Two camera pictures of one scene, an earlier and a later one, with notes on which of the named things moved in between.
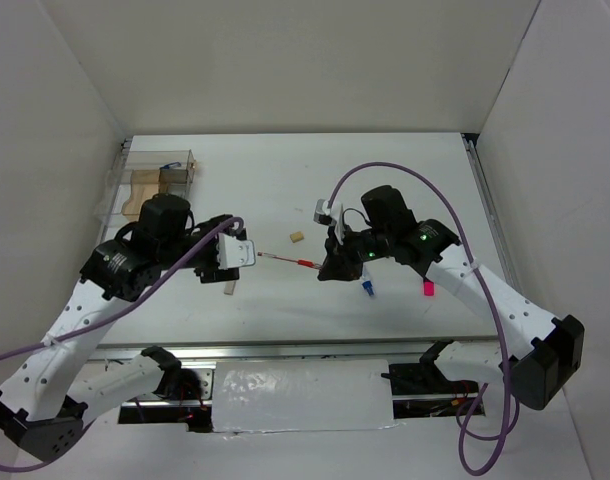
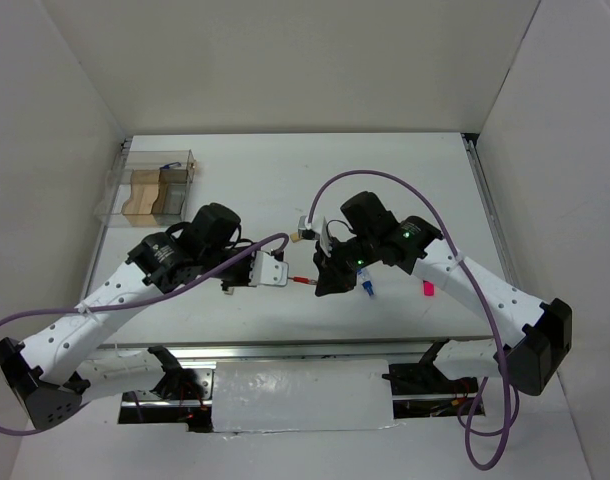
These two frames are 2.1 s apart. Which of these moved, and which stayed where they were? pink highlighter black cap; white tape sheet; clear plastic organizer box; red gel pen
Moved: red gel pen
Stayed: white tape sheet; clear plastic organizer box; pink highlighter black cap
